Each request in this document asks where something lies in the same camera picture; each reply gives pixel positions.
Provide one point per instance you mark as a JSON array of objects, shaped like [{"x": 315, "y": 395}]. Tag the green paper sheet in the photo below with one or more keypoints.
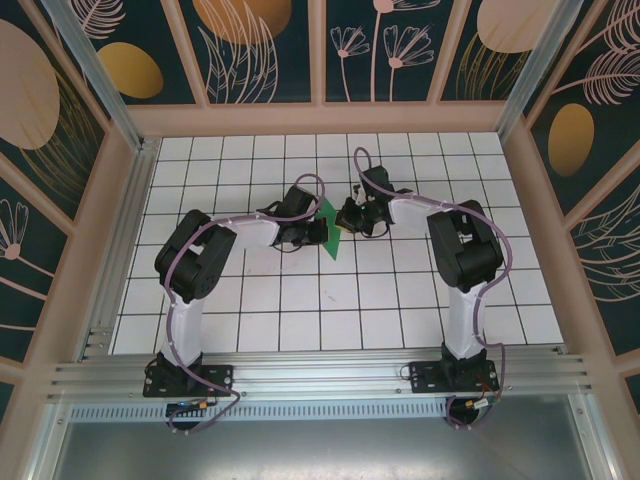
[{"x": 332, "y": 250}]

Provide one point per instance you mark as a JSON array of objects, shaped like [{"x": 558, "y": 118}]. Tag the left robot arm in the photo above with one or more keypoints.
[{"x": 185, "y": 330}]

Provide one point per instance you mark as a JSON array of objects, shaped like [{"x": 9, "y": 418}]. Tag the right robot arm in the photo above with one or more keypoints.
[{"x": 462, "y": 320}]

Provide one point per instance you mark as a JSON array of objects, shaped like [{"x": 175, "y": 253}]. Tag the galvanised metal sheet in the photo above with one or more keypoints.
[{"x": 320, "y": 450}]

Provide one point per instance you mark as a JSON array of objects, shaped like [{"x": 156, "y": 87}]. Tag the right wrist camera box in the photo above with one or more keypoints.
[{"x": 359, "y": 192}]

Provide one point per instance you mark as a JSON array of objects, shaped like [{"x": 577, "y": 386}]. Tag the long aluminium mounting rail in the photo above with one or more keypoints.
[{"x": 320, "y": 375}]

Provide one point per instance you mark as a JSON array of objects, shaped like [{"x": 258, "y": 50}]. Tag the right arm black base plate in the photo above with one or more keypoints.
[{"x": 425, "y": 377}]

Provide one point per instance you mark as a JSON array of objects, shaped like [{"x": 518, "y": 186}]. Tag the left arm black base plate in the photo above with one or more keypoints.
[{"x": 220, "y": 377}]

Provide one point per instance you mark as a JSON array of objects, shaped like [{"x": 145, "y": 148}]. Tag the short aluminium side rail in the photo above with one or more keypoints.
[{"x": 127, "y": 240}]

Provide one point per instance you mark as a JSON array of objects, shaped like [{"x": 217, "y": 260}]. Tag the aluminium frame post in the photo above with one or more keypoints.
[
  {"x": 90, "y": 65},
  {"x": 530, "y": 65}
]

